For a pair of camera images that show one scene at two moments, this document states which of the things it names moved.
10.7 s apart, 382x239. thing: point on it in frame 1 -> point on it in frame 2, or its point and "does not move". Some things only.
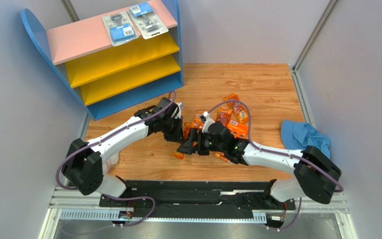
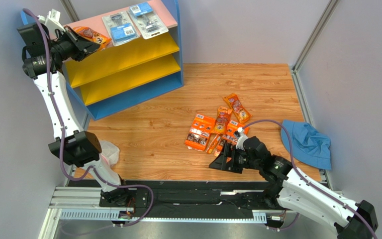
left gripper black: x=178 y=136 -> x=79 y=45
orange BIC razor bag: x=223 y=115 does not move
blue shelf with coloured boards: x=105 y=79 does not move
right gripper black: x=198 y=143 -> x=229 y=158
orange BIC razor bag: x=240 y=110 does not move
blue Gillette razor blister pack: x=148 y=23 does not move
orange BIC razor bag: x=186 y=133 -> x=87 y=33
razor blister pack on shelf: x=120 y=28 does not move
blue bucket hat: x=299 y=136 does not move
